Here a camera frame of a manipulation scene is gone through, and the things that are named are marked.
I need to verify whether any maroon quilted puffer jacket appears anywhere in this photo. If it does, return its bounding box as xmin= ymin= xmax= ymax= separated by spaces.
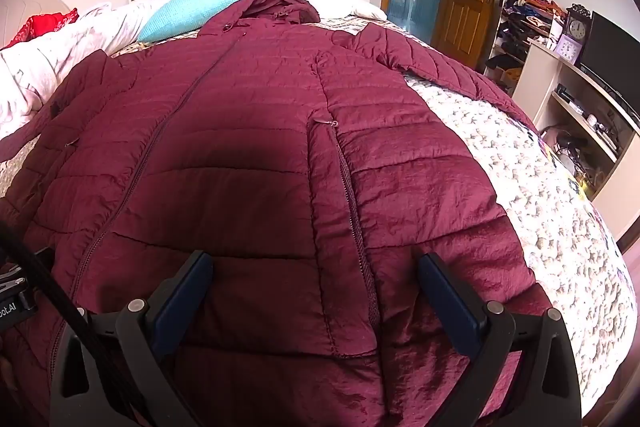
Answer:
xmin=0 ymin=0 xmax=554 ymax=427

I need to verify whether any cluttered clothes shelf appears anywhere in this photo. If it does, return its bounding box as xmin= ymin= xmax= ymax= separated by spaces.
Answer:
xmin=484 ymin=0 xmax=567 ymax=95

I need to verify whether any patterned quilted bedspread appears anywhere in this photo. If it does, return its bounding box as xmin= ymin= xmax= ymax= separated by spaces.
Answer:
xmin=0 ymin=13 xmax=639 ymax=417

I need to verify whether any pink floral duvet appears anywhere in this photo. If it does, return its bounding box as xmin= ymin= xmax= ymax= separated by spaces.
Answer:
xmin=1 ymin=0 xmax=167 ymax=136

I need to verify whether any white tv cabinet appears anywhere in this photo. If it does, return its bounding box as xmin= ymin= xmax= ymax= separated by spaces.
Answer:
xmin=513 ymin=41 xmax=639 ymax=239

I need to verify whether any red cloth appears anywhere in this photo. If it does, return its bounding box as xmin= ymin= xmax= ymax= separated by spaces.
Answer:
xmin=3 ymin=8 xmax=79 ymax=49

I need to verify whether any white bed headboard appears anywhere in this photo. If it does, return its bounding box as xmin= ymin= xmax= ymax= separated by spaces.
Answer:
xmin=0 ymin=0 xmax=70 ymax=46

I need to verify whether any teal pillow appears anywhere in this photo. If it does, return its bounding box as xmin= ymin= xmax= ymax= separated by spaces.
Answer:
xmin=137 ymin=0 xmax=239 ymax=43

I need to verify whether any black television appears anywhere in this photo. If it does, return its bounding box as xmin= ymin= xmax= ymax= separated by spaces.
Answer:
xmin=579 ymin=11 xmax=640 ymax=113

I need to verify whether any purple small clock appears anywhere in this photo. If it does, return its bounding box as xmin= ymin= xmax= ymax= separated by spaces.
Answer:
xmin=554 ymin=34 xmax=582 ymax=65

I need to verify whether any black cable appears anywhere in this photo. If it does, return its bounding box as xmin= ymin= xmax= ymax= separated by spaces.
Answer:
xmin=0 ymin=231 xmax=91 ymax=343

